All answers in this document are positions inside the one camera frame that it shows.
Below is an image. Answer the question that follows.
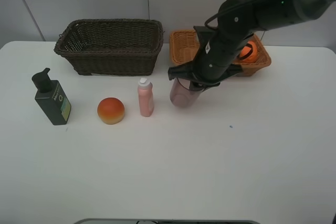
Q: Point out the dark brown wicker basket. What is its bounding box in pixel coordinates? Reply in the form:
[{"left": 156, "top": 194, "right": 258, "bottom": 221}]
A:
[{"left": 54, "top": 19, "right": 164, "bottom": 76}]

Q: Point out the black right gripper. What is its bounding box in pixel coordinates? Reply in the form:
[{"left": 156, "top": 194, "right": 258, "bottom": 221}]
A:
[{"left": 168, "top": 46, "right": 243, "bottom": 92}]

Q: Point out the pink squeeze bottle white cap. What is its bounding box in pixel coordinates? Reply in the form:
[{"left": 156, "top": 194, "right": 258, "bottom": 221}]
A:
[{"left": 138, "top": 78, "right": 154, "bottom": 117}]

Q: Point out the orange tangerine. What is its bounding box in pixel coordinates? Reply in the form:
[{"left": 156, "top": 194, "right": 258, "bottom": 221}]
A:
[{"left": 238, "top": 41, "right": 258, "bottom": 63}]

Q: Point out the translucent pink plastic cup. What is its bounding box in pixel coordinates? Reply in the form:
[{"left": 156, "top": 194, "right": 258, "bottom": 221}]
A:
[{"left": 170, "top": 78, "right": 202, "bottom": 108}]

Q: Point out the black pump dispenser bottle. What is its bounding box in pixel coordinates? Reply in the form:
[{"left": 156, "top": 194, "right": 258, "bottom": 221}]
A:
[{"left": 32, "top": 68, "right": 71, "bottom": 126}]

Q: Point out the light tan wicker basket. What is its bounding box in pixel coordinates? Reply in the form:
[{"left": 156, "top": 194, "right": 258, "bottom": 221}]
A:
[{"left": 170, "top": 30, "right": 271, "bottom": 77}]

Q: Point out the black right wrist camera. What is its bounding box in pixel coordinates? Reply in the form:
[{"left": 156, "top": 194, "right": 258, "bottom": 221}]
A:
[{"left": 194, "top": 26, "right": 216, "bottom": 48}]

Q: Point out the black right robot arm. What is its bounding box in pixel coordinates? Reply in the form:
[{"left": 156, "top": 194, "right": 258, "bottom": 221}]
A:
[{"left": 167, "top": 0, "right": 335, "bottom": 91}]

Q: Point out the orange round bread bun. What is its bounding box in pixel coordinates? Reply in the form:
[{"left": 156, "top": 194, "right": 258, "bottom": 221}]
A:
[{"left": 97, "top": 98, "right": 125, "bottom": 125}]

